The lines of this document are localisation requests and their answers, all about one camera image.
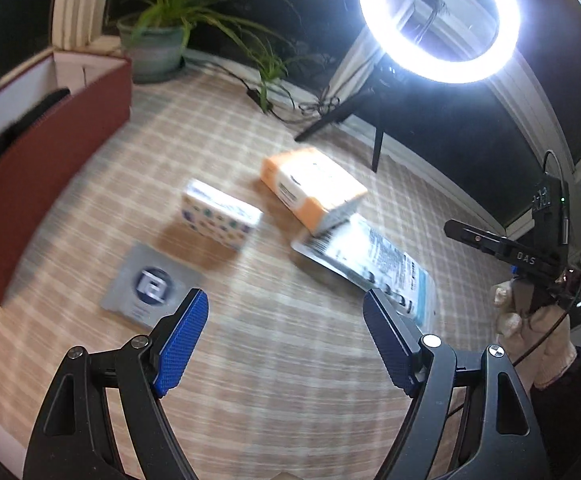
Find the brown cardboard box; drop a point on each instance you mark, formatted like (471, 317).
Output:
(60, 160)

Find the black cloth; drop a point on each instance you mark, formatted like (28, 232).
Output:
(35, 115)

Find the checked tablecloth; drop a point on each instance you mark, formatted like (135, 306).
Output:
(280, 320)

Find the dotted tissue pack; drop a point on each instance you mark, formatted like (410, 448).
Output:
(218, 217)

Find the grey square packet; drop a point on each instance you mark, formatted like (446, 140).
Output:
(140, 285)

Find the silver wet wipe pack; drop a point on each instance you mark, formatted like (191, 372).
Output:
(370, 255)

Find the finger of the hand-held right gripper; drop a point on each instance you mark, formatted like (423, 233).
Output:
(515, 271)
(473, 235)

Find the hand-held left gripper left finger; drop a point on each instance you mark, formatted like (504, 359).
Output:
(180, 345)

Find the potted green plant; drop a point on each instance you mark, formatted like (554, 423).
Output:
(153, 50)

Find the orange tissue pack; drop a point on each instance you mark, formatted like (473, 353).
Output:
(315, 185)

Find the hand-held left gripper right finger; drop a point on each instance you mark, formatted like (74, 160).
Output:
(390, 350)

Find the person's right forearm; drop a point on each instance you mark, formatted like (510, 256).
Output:
(565, 410)

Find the black tripod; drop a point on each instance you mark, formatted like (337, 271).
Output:
(388, 72)

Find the person's right hand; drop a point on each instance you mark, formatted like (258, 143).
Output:
(550, 340)

